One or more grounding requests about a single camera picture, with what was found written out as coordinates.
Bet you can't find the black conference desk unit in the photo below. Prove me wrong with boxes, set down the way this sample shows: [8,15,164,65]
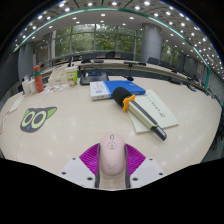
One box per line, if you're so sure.
[79,70,110,86]

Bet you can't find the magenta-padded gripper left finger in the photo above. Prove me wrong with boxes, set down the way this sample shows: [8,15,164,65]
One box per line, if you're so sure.
[59,143,101,190]

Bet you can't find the beige cardboard box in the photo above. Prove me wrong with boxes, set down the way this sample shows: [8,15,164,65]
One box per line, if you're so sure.
[48,68,69,86]

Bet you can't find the long curved conference desk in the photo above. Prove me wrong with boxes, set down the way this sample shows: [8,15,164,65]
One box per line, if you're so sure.
[39,58,209,88]

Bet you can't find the pink computer mouse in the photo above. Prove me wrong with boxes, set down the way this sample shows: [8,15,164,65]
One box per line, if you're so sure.
[98,133,127,177]

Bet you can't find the red bottle with green band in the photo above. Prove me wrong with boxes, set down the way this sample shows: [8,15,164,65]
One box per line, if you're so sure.
[32,64,45,94]

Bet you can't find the ceiling lights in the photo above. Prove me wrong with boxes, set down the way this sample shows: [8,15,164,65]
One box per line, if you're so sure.
[0,0,224,74]

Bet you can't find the pale green booklet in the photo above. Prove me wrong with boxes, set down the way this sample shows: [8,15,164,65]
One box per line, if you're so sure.
[128,88,180,134]

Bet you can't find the white paper cup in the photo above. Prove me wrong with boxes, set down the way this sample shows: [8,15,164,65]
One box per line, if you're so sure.
[21,79,32,96]

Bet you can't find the green-printed cup with straw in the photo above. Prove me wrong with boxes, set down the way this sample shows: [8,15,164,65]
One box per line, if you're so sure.
[65,65,79,88]

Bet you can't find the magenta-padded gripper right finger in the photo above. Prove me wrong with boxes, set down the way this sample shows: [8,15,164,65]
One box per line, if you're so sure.
[123,143,167,190]

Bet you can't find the dark office chairs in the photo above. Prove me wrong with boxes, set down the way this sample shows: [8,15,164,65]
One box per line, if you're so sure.
[79,49,189,69]

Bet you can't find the white lidded jar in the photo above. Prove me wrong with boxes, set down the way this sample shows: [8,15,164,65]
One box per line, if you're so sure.
[28,78,38,94]

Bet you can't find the colourful sticker sheet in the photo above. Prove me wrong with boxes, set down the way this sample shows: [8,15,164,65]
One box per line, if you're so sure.
[41,83,68,95]

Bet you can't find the handheld microphone with orange ring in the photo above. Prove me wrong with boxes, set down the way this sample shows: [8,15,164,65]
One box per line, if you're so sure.
[111,86,168,142]

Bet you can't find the blue and white book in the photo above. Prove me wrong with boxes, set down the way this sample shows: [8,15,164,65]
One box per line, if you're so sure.
[89,80,147,101]

